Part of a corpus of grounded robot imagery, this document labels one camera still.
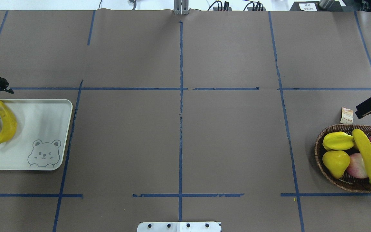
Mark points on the yellow banana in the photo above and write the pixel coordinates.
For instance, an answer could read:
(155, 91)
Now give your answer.
(364, 146)
(9, 123)

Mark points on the woven wicker fruit basket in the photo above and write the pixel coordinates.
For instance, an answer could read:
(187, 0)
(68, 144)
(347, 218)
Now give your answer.
(346, 182)

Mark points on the small paper tag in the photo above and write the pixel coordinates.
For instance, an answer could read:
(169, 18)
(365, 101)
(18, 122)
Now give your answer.
(347, 116)

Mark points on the yellow star fruit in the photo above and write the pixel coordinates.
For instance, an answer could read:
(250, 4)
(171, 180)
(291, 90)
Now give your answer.
(338, 141)

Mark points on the yellow orange pear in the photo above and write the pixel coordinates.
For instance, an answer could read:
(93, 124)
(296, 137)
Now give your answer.
(336, 162)

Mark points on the white rectangular bear tray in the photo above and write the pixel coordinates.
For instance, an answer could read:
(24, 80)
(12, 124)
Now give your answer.
(41, 135)

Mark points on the aluminium frame post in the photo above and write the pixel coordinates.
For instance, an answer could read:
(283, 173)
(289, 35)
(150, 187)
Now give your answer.
(181, 7)

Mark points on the white pedestal base plate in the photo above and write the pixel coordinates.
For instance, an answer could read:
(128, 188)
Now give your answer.
(198, 226)

